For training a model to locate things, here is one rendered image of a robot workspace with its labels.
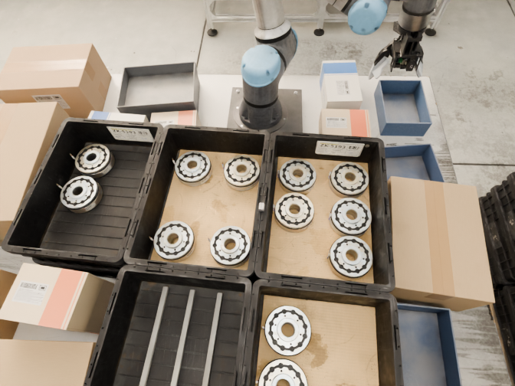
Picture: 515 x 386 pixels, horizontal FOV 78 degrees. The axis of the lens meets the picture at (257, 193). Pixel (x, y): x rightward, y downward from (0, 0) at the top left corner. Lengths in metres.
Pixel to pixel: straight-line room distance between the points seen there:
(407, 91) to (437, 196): 0.54
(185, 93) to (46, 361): 0.90
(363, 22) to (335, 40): 1.91
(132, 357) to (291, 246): 0.45
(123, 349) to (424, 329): 0.75
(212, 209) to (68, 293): 0.38
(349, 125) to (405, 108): 0.28
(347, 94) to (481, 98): 1.54
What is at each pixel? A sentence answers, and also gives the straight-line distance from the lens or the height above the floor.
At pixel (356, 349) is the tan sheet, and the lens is 0.81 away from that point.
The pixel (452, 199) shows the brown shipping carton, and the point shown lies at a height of 0.86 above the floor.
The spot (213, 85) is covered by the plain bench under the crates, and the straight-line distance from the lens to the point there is 1.35.
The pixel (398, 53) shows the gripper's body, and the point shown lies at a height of 1.01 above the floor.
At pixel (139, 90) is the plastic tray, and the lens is 1.33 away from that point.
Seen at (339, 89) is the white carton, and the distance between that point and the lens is 1.20.
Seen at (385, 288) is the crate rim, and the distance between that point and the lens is 0.74.
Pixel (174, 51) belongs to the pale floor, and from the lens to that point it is 2.71.
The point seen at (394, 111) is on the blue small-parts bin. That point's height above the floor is 0.70.
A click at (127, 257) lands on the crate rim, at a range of 0.79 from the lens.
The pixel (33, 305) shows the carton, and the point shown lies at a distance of 0.87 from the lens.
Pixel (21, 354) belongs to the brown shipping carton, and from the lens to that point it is 0.94.
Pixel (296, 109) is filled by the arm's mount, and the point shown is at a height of 0.74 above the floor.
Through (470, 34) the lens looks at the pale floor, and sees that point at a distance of 3.08.
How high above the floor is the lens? 1.62
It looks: 63 degrees down
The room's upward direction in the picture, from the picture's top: 5 degrees counter-clockwise
